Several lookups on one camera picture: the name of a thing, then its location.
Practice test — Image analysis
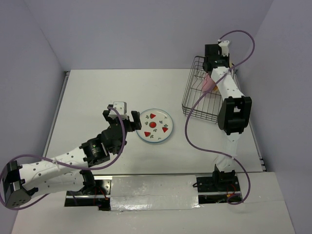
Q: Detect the white blue-rimmed fruit plate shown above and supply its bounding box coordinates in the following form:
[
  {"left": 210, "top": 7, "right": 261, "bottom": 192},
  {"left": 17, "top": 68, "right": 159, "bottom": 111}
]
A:
[{"left": 136, "top": 108, "right": 174, "bottom": 144}]

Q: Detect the pink plate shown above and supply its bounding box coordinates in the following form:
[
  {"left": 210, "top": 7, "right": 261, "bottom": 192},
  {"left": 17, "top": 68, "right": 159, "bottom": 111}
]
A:
[{"left": 201, "top": 74, "right": 215, "bottom": 92}]

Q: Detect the dark wire dish rack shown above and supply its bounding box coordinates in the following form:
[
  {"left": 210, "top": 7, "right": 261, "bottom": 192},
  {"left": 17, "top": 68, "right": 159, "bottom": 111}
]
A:
[{"left": 182, "top": 56, "right": 243, "bottom": 123}]

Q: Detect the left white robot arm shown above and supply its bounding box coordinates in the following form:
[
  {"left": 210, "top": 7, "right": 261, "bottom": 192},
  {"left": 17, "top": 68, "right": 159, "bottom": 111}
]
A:
[{"left": 0, "top": 105, "right": 141, "bottom": 210}]

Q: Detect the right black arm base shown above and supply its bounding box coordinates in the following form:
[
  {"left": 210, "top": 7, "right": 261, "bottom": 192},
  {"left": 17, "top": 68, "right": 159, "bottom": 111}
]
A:
[{"left": 192, "top": 165, "right": 242, "bottom": 205}]

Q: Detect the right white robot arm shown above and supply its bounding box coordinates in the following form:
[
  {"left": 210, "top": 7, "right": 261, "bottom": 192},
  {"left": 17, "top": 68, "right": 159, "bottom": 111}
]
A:
[{"left": 202, "top": 40, "right": 252, "bottom": 172}]

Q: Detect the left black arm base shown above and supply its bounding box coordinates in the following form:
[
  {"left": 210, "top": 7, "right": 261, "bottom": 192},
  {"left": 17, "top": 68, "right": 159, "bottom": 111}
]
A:
[{"left": 64, "top": 171, "right": 113, "bottom": 211}]

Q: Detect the silver tape-covered panel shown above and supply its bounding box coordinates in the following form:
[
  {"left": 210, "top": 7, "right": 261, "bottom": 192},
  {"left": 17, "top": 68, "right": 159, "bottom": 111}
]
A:
[{"left": 110, "top": 175, "right": 199, "bottom": 211}]

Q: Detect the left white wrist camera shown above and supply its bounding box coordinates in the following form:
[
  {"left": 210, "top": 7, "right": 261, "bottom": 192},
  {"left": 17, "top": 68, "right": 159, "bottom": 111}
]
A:
[{"left": 109, "top": 101, "right": 128, "bottom": 119}]

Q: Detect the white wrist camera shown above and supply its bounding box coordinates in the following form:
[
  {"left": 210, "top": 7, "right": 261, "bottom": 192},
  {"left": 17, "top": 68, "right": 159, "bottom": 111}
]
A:
[
  {"left": 109, "top": 101, "right": 128, "bottom": 119},
  {"left": 217, "top": 39, "right": 231, "bottom": 58}
]

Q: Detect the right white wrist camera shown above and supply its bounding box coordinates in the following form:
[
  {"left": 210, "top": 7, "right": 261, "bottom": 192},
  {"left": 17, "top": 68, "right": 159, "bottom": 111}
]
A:
[{"left": 217, "top": 39, "right": 231, "bottom": 58}]

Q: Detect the aluminium table rail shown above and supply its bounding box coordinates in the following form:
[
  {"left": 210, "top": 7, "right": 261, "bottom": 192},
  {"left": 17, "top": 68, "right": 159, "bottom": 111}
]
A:
[{"left": 42, "top": 71, "right": 70, "bottom": 157}]

